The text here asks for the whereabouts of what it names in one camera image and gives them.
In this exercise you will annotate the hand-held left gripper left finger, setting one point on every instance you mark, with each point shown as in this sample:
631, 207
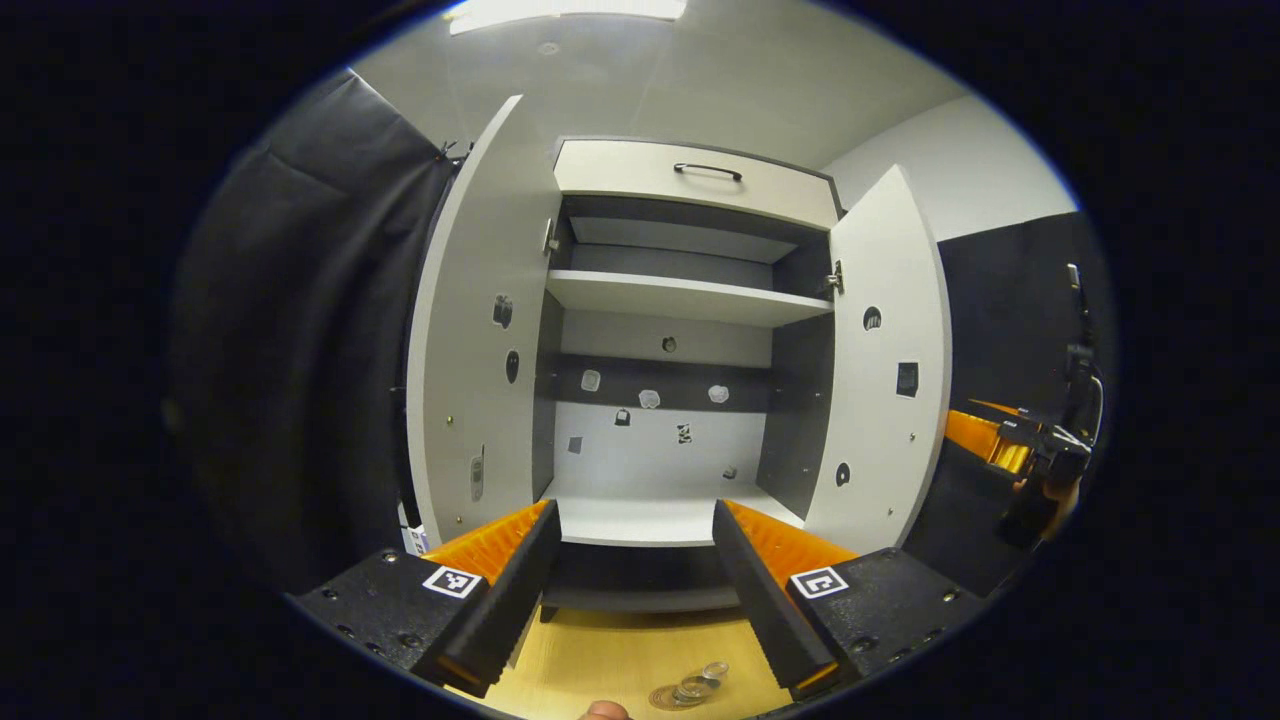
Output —
515, 590

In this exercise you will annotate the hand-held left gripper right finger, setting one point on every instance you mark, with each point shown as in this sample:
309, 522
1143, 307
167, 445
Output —
765, 600

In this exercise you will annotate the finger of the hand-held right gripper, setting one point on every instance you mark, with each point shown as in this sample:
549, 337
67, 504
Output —
985, 435

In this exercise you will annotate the white cabinet door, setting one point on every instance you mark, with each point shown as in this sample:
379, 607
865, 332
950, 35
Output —
470, 300
890, 450

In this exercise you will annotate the clear plastic bottle green label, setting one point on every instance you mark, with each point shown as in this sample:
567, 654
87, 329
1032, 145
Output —
700, 682

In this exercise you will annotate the round brown coaster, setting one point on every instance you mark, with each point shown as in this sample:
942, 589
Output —
660, 698

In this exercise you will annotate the white cabinet shelf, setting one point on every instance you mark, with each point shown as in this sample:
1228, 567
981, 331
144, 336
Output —
650, 520
680, 297

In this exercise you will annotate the grey and white cabinet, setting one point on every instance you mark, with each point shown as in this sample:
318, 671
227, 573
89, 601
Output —
800, 420

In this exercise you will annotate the metal door hinge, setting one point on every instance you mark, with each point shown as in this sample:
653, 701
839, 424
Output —
551, 237
836, 277

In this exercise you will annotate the white cabinet drawer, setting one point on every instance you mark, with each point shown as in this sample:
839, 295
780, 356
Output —
620, 170

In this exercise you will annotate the white card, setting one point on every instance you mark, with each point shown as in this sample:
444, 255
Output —
412, 540

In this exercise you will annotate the black backdrop cloth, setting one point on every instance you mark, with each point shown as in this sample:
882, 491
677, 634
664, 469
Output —
1000, 320
300, 350

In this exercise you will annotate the ceiling light panel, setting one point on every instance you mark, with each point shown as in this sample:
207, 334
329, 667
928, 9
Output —
570, 12

